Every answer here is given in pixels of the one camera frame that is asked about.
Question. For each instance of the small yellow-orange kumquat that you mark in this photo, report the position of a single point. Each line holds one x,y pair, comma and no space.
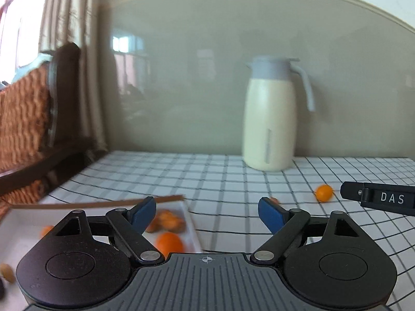
324,192

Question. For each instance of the wooden wicker chair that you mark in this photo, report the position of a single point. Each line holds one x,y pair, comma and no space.
29,110

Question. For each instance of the small orange piece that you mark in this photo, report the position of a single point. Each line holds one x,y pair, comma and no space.
47,231

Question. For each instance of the large orange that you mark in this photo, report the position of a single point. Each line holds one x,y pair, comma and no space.
170,244

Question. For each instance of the cream thermos jug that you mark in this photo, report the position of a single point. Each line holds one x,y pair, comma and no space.
269,120

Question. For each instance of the white box with brown rim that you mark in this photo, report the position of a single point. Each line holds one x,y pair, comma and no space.
22,226

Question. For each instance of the brown pastry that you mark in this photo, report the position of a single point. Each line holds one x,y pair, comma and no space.
168,222

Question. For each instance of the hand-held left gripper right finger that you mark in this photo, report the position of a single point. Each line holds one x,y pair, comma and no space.
270,215

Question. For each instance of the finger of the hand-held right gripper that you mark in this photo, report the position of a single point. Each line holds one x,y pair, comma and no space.
352,191

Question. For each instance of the medium orange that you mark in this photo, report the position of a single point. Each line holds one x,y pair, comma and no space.
274,200

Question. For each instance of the beige curtain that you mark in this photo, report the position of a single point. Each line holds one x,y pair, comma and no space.
74,13

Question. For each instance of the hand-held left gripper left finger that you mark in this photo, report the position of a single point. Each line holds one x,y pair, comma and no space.
144,214

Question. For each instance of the white black checked tablecloth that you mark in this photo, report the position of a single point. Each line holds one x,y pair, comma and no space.
227,181

